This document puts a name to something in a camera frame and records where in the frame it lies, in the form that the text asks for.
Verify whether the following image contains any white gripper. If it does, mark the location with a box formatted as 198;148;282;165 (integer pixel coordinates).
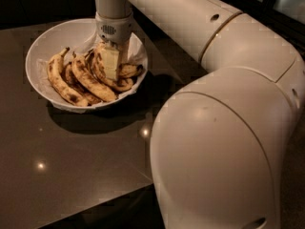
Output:
95;13;132;81

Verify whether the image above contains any banana with long stem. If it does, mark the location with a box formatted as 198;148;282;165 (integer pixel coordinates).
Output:
94;42;143;81

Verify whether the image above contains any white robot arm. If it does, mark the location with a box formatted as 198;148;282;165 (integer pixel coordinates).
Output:
95;0;305;229

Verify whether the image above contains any white paper bowl liner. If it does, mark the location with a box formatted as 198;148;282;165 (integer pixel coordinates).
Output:
36;21;149;115

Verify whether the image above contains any curved banana beneath top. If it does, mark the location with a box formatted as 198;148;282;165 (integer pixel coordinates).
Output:
86;52;133;93

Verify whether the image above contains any middle long spotted banana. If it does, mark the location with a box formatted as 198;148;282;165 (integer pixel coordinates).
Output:
71;52;117;102

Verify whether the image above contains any white bowl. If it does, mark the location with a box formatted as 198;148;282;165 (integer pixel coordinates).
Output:
25;17;149;113

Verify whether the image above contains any leftmost spotted banana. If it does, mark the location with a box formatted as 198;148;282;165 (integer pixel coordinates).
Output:
47;47;89;107

